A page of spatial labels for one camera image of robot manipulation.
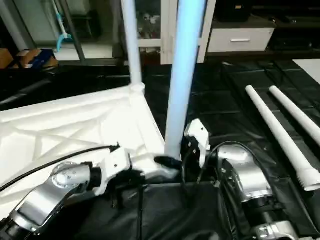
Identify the white plastic table leg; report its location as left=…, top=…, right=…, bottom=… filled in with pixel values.
left=244, top=85, right=320, bottom=193
left=268, top=85, right=320, bottom=147
left=120, top=0, right=146, bottom=94
left=163, top=0, right=208, bottom=161

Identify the white plastic table top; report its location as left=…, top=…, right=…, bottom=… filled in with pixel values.
left=0, top=82, right=181, bottom=219

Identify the black work mat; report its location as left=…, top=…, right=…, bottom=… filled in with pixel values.
left=0, top=57, right=320, bottom=240

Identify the white drawer unit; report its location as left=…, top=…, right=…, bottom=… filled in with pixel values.
left=206, top=27, right=276, bottom=53

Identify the white glass-door cabinet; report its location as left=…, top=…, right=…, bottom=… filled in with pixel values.
left=131, top=0, right=217, bottom=65

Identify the white flat board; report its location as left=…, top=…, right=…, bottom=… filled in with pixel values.
left=293, top=58, right=320, bottom=85

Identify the blue plastic bag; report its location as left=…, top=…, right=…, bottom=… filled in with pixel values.
left=17, top=48, right=58, bottom=69

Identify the light blue hooked pole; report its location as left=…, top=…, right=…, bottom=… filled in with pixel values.
left=50, top=0, right=74, bottom=53

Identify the brown cardboard box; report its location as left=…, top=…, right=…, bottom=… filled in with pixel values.
left=0, top=48, right=16, bottom=70

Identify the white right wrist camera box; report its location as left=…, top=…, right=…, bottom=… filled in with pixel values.
left=183, top=119, right=211, bottom=169

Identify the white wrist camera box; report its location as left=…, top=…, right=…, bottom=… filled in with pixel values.
left=183, top=119, right=211, bottom=169
left=91, top=146, right=133, bottom=196

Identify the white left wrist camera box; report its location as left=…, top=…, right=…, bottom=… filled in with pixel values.
left=91, top=146, right=133, bottom=196

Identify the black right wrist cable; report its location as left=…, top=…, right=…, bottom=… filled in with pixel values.
left=180, top=141, right=262, bottom=197

